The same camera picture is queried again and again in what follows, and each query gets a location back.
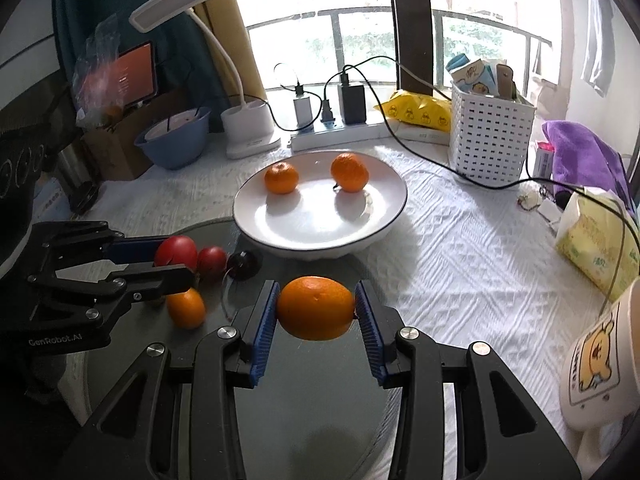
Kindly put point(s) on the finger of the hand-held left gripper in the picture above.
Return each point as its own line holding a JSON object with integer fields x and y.
{"x": 135, "y": 250}
{"x": 160, "y": 280}

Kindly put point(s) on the dark plum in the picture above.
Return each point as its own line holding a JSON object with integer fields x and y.
{"x": 242, "y": 262}

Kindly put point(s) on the brown cardboard tag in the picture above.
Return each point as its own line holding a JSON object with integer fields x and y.
{"x": 506, "y": 82}

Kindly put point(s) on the pink white small box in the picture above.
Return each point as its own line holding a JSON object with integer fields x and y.
{"x": 544, "y": 160}

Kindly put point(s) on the clear plastic bag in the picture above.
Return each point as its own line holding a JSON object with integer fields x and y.
{"x": 95, "y": 75}

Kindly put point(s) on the white desk lamp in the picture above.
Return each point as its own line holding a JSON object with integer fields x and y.
{"x": 245, "y": 127}

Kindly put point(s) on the black balcony railing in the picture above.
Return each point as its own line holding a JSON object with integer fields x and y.
{"x": 334, "y": 45}

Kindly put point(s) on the dark printed cloth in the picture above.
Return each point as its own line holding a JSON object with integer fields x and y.
{"x": 25, "y": 160}

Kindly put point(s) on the white duck print carton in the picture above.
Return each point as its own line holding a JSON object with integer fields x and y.
{"x": 475, "y": 77}

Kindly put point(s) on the yellow curtain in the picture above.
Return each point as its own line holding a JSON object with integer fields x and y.
{"x": 250, "y": 35}

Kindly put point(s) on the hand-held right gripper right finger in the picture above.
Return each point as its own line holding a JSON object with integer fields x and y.
{"x": 369, "y": 332}

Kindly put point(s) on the white plate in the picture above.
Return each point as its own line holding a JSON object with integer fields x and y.
{"x": 310, "y": 225}

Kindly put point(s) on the white textured tablecloth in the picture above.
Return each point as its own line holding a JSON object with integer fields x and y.
{"x": 450, "y": 260}

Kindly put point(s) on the light blue box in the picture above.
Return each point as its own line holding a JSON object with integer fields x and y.
{"x": 50, "y": 202}

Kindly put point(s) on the white charger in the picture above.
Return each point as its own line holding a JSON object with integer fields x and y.
{"x": 302, "y": 112}

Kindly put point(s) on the pink bowl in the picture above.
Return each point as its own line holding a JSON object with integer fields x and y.
{"x": 165, "y": 130}

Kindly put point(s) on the dark window frame post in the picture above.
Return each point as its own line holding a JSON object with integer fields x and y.
{"x": 410, "y": 20}

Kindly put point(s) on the round grey glass mat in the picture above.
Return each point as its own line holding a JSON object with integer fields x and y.
{"x": 310, "y": 410}

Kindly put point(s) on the purple cloth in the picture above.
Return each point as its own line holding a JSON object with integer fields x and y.
{"x": 585, "y": 155}

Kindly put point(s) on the cream bear print cup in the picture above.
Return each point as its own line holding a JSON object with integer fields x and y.
{"x": 600, "y": 360}

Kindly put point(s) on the white power strip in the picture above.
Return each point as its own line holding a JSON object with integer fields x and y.
{"x": 345, "y": 136}

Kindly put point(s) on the hanging grey garment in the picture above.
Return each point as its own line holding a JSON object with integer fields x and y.
{"x": 597, "y": 35}

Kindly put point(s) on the white plastic basket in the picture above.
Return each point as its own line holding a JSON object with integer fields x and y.
{"x": 490, "y": 135}

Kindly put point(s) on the orange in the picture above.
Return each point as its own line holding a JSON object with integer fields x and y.
{"x": 186, "y": 310}
{"x": 281, "y": 178}
{"x": 315, "y": 307}
{"x": 350, "y": 172}

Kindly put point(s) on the black charger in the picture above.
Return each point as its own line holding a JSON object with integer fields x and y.
{"x": 352, "y": 100}

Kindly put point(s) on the cardboard box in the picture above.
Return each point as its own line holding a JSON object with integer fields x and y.
{"x": 115, "y": 152}

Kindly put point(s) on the blue bowl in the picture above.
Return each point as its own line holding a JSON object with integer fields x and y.
{"x": 170, "y": 154}

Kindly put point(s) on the red apple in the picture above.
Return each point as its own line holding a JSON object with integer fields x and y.
{"x": 212, "y": 259}
{"x": 175, "y": 251}

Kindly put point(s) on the tablet with orange screen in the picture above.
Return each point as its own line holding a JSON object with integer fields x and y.
{"x": 137, "y": 70}

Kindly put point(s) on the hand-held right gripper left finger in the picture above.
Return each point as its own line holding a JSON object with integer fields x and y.
{"x": 264, "y": 332}

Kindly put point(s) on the teal curtain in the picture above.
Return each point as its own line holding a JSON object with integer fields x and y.
{"x": 170, "y": 20}

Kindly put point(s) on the yellow green tissue pack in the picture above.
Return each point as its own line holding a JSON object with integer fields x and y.
{"x": 585, "y": 240}

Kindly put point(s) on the yellow duck print packet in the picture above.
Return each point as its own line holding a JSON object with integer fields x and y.
{"x": 415, "y": 107}

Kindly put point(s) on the white flat box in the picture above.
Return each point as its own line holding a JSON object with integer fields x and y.
{"x": 425, "y": 134}

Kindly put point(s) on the black plug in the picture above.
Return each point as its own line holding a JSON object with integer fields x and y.
{"x": 328, "y": 112}

